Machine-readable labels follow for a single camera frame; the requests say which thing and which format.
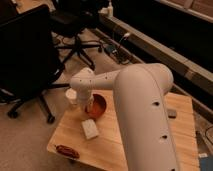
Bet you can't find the white rectangular block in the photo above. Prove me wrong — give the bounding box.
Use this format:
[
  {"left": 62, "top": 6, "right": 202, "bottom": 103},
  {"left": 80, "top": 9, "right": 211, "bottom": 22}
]
[{"left": 82, "top": 119, "right": 99, "bottom": 139}]

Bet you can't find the small grey block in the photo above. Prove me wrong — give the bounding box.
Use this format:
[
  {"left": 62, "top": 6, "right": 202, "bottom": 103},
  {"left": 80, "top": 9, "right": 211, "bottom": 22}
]
[{"left": 167, "top": 109, "right": 177, "bottom": 118}]

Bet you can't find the black office chair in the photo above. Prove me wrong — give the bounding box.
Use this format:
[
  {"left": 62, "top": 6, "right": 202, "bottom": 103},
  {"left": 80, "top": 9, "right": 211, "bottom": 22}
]
[
  {"left": 50, "top": 0, "right": 102, "bottom": 70},
  {"left": 0, "top": 5, "right": 69, "bottom": 124}
]

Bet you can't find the black office chair far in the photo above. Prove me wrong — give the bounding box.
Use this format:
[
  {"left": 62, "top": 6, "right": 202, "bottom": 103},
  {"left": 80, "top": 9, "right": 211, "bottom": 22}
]
[{"left": 50, "top": 0, "right": 102, "bottom": 70}]

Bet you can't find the dark red oblong object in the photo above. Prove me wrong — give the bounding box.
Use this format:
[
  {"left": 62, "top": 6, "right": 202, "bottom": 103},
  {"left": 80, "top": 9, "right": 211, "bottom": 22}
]
[{"left": 55, "top": 145, "right": 80, "bottom": 159}]

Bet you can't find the white bottle on ledge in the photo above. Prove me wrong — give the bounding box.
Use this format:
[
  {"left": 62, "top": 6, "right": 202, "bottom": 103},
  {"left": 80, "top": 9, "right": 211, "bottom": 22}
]
[{"left": 100, "top": 1, "right": 113, "bottom": 17}]

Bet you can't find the white paper cup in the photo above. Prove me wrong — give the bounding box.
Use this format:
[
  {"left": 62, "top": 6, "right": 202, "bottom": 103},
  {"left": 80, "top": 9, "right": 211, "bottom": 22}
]
[{"left": 65, "top": 88, "right": 77, "bottom": 105}]

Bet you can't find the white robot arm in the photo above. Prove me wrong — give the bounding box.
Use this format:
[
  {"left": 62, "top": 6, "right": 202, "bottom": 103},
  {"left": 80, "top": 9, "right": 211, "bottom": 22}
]
[{"left": 70, "top": 63, "right": 180, "bottom": 171}]

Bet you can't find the black office chair near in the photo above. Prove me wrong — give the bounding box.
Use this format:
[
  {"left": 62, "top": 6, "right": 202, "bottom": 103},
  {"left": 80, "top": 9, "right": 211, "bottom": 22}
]
[{"left": 0, "top": 5, "right": 69, "bottom": 124}]

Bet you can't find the white power adapter with cable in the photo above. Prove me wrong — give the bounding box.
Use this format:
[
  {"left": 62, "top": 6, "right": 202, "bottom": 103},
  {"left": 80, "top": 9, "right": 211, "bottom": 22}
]
[{"left": 112, "top": 32, "right": 131, "bottom": 64}]

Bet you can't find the red ceramic bowl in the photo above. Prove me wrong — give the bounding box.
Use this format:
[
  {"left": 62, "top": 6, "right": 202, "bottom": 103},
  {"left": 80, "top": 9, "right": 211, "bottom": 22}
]
[{"left": 85, "top": 94, "right": 107, "bottom": 119}]

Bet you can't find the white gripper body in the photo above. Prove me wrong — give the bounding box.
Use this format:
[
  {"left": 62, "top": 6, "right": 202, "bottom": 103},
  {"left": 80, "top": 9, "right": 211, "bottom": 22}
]
[{"left": 77, "top": 90, "right": 94, "bottom": 112}]

